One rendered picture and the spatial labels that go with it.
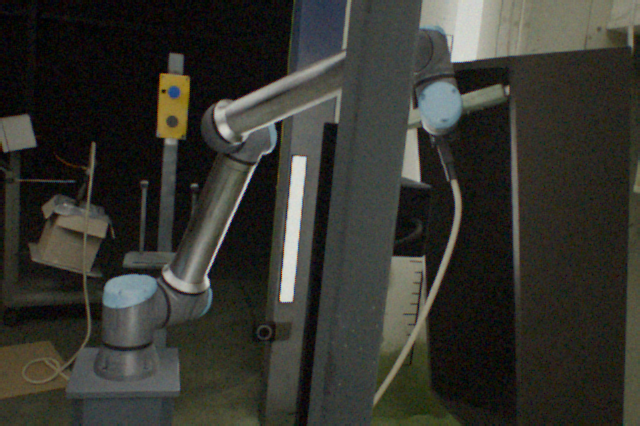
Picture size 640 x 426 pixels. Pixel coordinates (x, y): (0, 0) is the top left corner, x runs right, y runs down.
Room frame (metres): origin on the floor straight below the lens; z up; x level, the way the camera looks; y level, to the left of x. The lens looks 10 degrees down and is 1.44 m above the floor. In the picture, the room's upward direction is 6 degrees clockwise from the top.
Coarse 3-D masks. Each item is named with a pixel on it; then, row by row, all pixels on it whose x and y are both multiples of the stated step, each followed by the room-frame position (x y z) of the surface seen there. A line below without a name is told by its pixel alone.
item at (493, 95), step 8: (488, 88) 1.59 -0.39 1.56; (496, 88) 1.59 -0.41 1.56; (504, 88) 1.60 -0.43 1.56; (464, 96) 1.60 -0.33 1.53; (472, 96) 1.60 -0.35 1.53; (480, 96) 1.59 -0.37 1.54; (488, 96) 1.59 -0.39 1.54; (496, 96) 1.58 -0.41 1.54; (504, 96) 1.59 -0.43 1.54; (464, 104) 1.60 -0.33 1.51; (472, 104) 1.59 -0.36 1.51; (480, 104) 1.59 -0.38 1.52; (488, 104) 1.59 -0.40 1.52; (416, 112) 1.62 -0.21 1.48; (464, 112) 1.61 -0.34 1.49; (408, 120) 1.62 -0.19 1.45; (416, 120) 1.62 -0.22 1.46; (408, 128) 1.62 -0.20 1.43; (424, 128) 1.62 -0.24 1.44; (440, 144) 1.60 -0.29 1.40; (448, 144) 1.60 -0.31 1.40; (440, 152) 1.60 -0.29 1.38; (448, 152) 1.59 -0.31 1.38; (448, 160) 1.59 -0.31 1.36; (448, 168) 1.59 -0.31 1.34; (448, 176) 1.59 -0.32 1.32; (456, 176) 1.58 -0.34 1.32
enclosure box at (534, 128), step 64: (512, 64) 1.46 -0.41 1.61; (576, 64) 1.51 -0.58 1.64; (512, 128) 1.48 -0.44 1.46; (576, 128) 1.52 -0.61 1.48; (448, 192) 2.09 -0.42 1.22; (512, 192) 1.50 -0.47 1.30; (576, 192) 1.53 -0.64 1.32; (512, 256) 2.14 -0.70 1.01; (576, 256) 1.54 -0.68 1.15; (448, 320) 2.11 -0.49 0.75; (512, 320) 2.17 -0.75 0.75; (576, 320) 1.55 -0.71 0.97; (448, 384) 2.12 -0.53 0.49; (512, 384) 2.10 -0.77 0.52; (576, 384) 1.57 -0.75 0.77
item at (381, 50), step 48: (384, 0) 0.49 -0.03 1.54; (384, 48) 0.50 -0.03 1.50; (384, 96) 0.50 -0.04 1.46; (336, 144) 0.53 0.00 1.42; (384, 144) 0.50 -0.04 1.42; (336, 192) 0.52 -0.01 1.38; (384, 192) 0.50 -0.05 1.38; (336, 240) 0.50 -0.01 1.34; (384, 240) 0.50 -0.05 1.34; (336, 288) 0.49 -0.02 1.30; (384, 288) 0.50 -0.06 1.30; (336, 336) 0.49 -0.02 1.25; (336, 384) 0.49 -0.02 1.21
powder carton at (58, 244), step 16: (48, 208) 3.65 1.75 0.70; (64, 208) 3.50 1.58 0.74; (80, 208) 3.92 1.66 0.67; (96, 208) 3.96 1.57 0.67; (48, 224) 3.71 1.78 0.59; (64, 224) 3.47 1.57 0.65; (80, 224) 3.53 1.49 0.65; (96, 224) 3.59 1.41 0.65; (48, 240) 3.50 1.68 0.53; (64, 240) 3.52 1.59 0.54; (80, 240) 3.57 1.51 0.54; (96, 240) 3.62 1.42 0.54; (48, 256) 3.48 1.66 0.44; (64, 256) 3.53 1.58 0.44; (80, 256) 3.57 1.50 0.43
